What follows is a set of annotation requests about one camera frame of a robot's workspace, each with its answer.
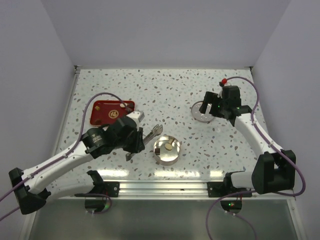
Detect dark chocolate at tray corner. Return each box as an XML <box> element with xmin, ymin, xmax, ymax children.
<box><xmin>94</xmin><ymin>119</ymin><xmax>101</xmax><ymax>125</ymax></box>

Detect round silver tin lid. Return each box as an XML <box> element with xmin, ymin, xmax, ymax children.
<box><xmin>191</xmin><ymin>101</ymin><xmax>215</xmax><ymax>123</ymax></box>

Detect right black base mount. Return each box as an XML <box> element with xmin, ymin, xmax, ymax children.
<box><xmin>206</xmin><ymin>171</ymin><xmax>254</xmax><ymax>198</ymax></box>

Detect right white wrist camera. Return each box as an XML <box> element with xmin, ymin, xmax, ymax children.
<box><xmin>218</xmin><ymin>78</ymin><xmax>228</xmax><ymax>99</ymax></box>

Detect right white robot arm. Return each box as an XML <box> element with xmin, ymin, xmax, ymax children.
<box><xmin>199</xmin><ymin>86</ymin><xmax>296</xmax><ymax>197</ymax></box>

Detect round silver tin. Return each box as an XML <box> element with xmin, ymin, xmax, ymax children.
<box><xmin>153</xmin><ymin>135</ymin><xmax>182</xmax><ymax>166</ymax></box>

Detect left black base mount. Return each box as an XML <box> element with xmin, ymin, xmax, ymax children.
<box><xmin>74</xmin><ymin>170</ymin><xmax>120</xmax><ymax>198</ymax></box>

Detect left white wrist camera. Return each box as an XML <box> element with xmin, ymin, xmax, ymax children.
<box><xmin>126</xmin><ymin>110</ymin><xmax>145</xmax><ymax>129</ymax></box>

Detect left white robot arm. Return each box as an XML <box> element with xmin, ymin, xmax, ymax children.
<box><xmin>8</xmin><ymin>111</ymin><xmax>145</xmax><ymax>215</ymax></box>

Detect aluminium front rail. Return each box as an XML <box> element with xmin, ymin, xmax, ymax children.
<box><xmin>49</xmin><ymin>181</ymin><xmax>256</xmax><ymax>201</ymax></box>

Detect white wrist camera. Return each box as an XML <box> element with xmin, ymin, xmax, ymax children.
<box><xmin>126</xmin><ymin>110</ymin><xmax>145</xmax><ymax>129</ymax></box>
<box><xmin>218</xmin><ymin>78</ymin><xmax>228</xmax><ymax>99</ymax></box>

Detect red rectangular tray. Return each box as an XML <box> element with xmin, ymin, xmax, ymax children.
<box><xmin>90</xmin><ymin>100</ymin><xmax>135</xmax><ymax>127</ymax></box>

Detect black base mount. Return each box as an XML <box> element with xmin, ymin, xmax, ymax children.
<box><xmin>74</xmin><ymin>170</ymin><xmax>120</xmax><ymax>198</ymax></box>
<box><xmin>206</xmin><ymin>171</ymin><xmax>254</xmax><ymax>198</ymax></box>

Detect silver metal tweezers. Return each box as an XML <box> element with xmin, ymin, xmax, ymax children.
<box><xmin>143</xmin><ymin>124</ymin><xmax>163</xmax><ymax>145</ymax></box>

